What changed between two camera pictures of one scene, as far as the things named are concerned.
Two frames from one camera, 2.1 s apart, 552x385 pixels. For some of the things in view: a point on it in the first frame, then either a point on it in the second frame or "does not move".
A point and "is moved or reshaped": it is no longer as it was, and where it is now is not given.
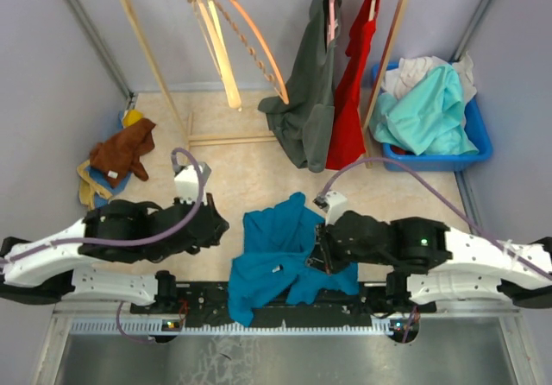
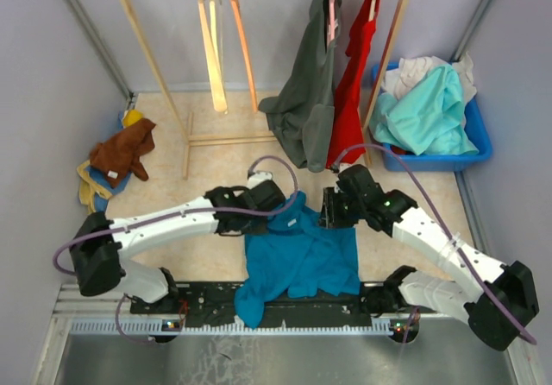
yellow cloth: x=131 y=116 does not move
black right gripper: x=322 y=255 to x=329 y=217
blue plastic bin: x=475 y=129 does not move
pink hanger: x=332 y=6 does not move
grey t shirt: x=306 y=123 does not move
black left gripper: x=222 y=226 to x=259 y=229
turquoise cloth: x=425 y=116 does not move
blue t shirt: x=272 y=270 is moved or reshaped
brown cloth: x=117 y=155 does not move
